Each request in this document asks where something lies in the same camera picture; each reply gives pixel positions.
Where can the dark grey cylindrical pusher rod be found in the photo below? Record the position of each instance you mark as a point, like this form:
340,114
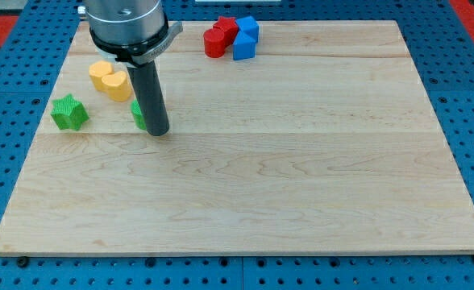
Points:
146,85

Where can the green circle block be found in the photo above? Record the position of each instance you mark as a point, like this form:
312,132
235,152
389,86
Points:
137,115

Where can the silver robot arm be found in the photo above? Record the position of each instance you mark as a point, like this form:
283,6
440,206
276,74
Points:
135,33

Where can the green star block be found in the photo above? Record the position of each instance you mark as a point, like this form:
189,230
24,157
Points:
68,113

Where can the red star block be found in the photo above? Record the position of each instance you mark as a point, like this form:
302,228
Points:
229,28

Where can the yellow heart block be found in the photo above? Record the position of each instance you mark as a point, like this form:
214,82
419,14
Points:
117,86

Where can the yellow hexagon block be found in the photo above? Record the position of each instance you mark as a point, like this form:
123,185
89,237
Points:
97,71

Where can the red cylinder block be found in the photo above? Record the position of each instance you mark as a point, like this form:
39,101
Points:
214,43

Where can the blue triangle block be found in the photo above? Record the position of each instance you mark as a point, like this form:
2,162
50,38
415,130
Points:
244,47

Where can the blue cube block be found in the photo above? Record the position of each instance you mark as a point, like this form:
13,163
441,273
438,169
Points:
249,26

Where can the light wooden board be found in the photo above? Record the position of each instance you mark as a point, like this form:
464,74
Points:
323,144

